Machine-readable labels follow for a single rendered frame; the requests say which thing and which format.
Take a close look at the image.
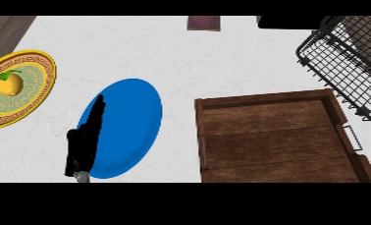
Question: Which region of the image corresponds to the yellow patterned plate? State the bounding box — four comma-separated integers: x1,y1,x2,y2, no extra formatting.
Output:
0,49,57,130

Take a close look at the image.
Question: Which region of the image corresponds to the dark wooden cabinet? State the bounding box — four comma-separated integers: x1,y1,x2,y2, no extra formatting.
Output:
0,16,39,59

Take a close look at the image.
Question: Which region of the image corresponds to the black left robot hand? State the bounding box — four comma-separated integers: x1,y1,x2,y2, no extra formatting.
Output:
63,93,107,178

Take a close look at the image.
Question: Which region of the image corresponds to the maroon flat block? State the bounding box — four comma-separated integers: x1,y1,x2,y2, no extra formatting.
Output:
186,16,222,32

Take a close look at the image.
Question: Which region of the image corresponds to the blue oval plate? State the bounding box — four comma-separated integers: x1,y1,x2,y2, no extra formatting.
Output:
75,78,163,180

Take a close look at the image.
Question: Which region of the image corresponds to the brown wooden tray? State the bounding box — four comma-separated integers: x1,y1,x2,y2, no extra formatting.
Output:
192,87,371,184

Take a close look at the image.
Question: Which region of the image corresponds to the black wire tiered basket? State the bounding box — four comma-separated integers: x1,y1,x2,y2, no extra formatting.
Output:
294,16,371,122

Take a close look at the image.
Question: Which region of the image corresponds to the yellow fruit with green leaf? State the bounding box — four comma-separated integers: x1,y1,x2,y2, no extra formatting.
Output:
0,69,26,97

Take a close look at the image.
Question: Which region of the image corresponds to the black appliance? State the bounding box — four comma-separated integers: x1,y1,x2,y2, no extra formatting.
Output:
256,16,325,30

